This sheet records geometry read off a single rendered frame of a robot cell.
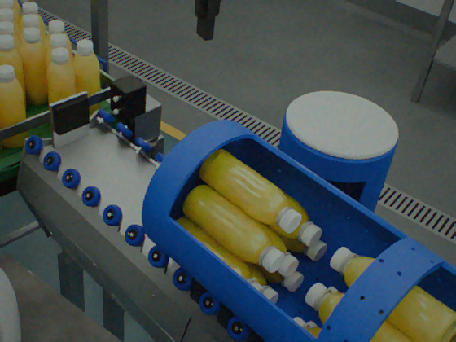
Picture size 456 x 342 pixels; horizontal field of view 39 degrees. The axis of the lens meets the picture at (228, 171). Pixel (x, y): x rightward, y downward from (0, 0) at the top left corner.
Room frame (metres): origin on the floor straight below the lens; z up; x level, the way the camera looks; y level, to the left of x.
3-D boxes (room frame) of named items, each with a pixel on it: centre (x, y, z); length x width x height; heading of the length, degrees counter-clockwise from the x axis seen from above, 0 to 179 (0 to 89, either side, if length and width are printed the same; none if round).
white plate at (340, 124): (1.33, -0.26, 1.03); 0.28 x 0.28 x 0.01
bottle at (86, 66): (1.42, 0.40, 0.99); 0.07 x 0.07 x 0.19
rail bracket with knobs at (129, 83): (1.42, 0.29, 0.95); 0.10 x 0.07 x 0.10; 140
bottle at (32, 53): (1.45, 0.54, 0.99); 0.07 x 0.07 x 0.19
